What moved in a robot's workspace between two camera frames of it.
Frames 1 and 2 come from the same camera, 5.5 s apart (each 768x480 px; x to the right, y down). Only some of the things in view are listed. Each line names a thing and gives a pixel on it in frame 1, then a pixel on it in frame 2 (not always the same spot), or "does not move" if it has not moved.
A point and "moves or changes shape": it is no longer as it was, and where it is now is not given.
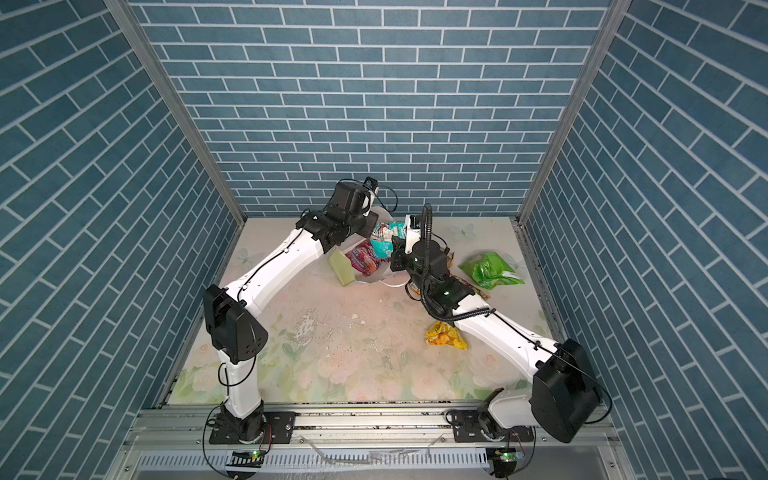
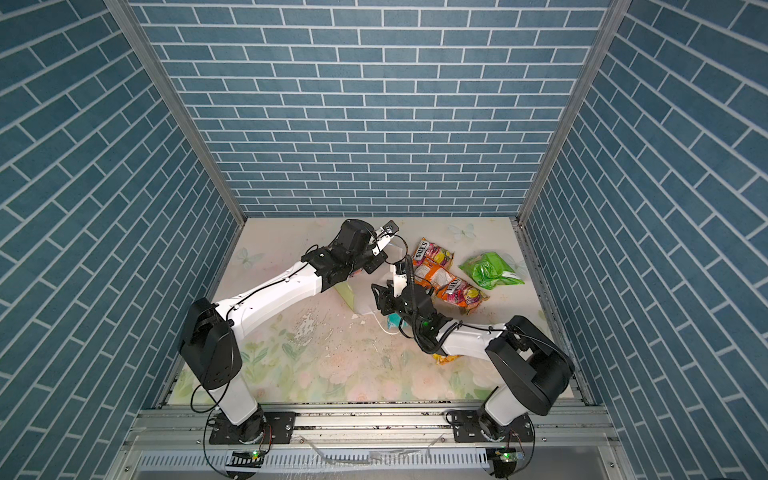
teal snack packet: [382, 245] moves or changes shape
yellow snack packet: [442, 333] moves or changes shape
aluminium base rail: [363, 444] does not move
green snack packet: [490, 270] does not move
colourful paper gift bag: [370, 255] moves or changes shape
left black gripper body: [358, 223] to [366, 258]
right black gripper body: [411, 262] to [399, 306]
